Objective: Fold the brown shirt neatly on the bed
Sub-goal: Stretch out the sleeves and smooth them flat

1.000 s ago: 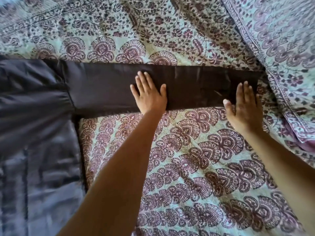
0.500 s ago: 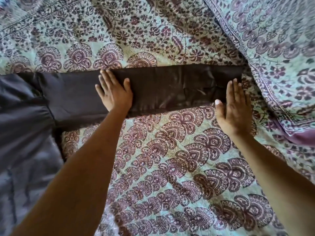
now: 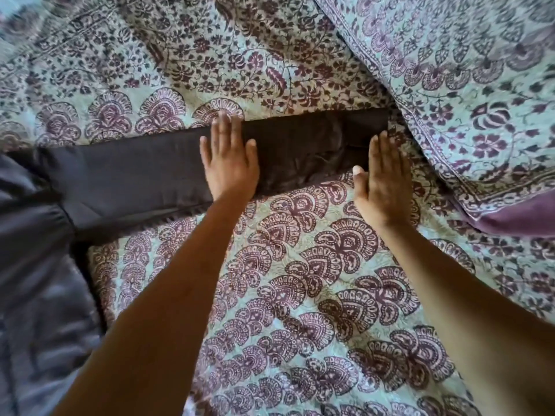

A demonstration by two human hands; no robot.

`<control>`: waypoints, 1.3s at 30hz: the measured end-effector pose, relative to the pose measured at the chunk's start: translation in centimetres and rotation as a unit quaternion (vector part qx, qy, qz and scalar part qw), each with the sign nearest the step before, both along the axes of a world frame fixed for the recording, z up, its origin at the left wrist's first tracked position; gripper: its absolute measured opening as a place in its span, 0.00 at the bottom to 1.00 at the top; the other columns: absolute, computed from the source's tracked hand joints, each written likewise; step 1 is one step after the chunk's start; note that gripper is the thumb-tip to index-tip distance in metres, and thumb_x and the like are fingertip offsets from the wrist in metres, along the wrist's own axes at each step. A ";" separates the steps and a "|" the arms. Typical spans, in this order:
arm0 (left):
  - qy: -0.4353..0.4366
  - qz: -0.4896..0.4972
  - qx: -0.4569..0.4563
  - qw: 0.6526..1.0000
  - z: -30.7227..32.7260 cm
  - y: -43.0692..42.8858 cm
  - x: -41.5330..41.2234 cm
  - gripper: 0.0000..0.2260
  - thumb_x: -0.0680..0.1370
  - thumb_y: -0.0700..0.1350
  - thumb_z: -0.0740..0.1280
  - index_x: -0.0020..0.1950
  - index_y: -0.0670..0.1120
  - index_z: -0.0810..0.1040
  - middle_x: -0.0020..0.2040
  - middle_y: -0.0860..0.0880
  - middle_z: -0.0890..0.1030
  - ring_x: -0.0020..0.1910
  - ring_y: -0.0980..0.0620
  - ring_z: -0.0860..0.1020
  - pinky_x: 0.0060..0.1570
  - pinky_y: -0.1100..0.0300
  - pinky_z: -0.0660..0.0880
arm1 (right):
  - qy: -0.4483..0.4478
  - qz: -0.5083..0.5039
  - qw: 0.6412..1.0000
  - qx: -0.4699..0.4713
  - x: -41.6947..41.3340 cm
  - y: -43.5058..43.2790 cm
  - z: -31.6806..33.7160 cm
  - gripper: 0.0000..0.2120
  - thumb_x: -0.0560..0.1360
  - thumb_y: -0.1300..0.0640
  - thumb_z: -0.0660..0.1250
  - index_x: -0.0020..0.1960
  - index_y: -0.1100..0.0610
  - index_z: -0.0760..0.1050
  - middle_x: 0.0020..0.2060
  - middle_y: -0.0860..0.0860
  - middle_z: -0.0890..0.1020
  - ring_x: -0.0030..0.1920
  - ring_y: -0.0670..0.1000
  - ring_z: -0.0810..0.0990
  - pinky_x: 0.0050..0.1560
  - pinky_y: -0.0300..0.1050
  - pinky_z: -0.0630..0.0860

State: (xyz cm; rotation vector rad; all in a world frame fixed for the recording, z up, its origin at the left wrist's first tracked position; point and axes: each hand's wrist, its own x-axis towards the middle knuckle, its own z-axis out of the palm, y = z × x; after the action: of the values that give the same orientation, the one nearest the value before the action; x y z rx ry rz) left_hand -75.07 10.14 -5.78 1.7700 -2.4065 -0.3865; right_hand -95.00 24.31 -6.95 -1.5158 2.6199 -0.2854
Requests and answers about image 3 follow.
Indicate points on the dark brown shirt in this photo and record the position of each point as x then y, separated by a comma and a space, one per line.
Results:
130, 177

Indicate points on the person's left hand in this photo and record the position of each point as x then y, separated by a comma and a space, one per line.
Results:
230, 168

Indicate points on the person's right forearm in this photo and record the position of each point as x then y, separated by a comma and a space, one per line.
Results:
485, 333

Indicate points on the bed with maroon patterned cover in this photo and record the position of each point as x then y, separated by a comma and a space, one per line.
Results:
303, 277

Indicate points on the person's left forearm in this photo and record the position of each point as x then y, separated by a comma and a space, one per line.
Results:
151, 333

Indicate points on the person's right hand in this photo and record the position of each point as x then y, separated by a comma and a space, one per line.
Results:
386, 190

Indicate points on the maroon patterned pillow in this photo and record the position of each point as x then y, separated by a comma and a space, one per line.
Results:
477, 82

